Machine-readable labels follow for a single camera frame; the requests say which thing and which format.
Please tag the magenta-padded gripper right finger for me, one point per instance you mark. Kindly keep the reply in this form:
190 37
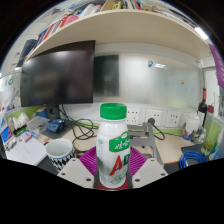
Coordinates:
150 171

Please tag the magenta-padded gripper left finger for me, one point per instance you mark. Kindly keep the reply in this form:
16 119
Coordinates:
73 171

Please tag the white drink bottle green cap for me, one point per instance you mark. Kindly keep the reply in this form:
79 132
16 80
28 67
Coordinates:
113 153

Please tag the black white checkered mug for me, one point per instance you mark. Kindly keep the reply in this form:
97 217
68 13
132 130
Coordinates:
60 151

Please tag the black desk mat red edge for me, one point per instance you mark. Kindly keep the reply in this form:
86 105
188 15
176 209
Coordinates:
46 165

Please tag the grey metal laptop stand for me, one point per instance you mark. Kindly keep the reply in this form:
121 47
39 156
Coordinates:
150 140

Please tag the small blue device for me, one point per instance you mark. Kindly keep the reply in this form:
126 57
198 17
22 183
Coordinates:
55 126

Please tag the open white notebook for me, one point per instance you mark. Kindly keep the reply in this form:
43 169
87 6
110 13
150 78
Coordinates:
26 151

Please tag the clear plastic box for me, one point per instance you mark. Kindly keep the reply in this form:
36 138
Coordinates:
37 124

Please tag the white jar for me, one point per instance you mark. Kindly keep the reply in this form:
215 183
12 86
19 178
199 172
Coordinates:
191 123

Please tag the dark wine bottle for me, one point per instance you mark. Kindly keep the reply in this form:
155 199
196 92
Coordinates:
202 108

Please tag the black computer monitor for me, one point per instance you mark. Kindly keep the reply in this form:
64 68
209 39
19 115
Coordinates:
56 75

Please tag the purple hanging banner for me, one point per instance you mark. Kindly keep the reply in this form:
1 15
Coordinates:
219 66

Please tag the wooden shelf with books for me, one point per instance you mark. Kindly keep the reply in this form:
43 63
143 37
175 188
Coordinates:
123 30

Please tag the ceiling light panels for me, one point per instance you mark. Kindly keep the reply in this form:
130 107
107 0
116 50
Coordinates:
201 33

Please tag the white wall socket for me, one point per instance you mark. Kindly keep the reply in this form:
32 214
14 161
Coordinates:
134 116
155 116
173 119

